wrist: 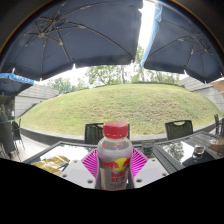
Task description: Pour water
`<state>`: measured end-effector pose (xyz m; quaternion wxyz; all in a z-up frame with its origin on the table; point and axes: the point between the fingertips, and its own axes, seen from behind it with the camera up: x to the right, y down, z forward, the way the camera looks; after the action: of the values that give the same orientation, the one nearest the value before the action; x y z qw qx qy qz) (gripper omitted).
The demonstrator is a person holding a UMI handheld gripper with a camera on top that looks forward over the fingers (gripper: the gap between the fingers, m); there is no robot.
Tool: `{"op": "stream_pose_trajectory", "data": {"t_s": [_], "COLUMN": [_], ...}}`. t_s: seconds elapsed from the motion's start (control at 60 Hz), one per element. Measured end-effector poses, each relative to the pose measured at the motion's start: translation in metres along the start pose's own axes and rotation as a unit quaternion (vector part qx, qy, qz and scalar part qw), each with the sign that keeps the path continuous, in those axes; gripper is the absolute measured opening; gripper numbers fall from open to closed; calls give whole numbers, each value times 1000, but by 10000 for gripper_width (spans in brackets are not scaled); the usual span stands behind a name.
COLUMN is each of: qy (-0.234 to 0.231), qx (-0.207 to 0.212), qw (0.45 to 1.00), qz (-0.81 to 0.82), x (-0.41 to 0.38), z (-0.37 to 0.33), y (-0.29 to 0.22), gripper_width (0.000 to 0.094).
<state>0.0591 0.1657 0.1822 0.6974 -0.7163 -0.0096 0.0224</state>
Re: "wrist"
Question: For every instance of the grey-roofed building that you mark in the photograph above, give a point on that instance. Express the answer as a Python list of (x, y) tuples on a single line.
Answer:
[(205, 90), (33, 100)]

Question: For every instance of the glass-topped wicker side table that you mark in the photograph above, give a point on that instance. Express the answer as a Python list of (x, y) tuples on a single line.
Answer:
[(180, 150)]

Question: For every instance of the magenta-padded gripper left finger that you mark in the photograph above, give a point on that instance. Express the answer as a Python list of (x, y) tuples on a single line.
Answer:
[(77, 170)]

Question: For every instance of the grey-green tube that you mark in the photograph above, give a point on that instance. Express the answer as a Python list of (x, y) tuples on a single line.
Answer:
[(147, 148)]

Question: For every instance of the navy umbrella with white lettering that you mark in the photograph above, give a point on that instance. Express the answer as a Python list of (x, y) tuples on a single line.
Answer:
[(13, 83)]

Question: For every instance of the clear red-capped drink bottle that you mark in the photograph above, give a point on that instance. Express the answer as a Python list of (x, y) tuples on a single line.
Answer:
[(114, 156)]

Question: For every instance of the dark wicker chair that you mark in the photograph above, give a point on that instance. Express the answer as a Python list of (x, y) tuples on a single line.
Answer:
[(16, 131), (91, 133), (6, 138), (220, 125), (179, 130)]

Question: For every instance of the navy umbrella with blue trim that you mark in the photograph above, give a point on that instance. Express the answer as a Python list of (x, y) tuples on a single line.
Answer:
[(183, 43)]

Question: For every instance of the large navy patio umbrella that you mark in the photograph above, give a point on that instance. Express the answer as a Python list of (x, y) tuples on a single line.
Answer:
[(73, 33)]

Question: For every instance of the person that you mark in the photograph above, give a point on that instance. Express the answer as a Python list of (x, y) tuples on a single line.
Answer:
[(2, 115)]

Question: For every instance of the yellow snack packet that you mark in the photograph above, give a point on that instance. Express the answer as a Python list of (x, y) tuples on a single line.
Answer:
[(50, 164)]

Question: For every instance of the small glass ashtray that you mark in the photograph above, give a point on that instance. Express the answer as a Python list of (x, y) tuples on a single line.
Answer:
[(199, 151)]

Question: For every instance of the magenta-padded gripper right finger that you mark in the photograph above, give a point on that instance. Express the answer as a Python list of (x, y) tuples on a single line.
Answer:
[(149, 169)]

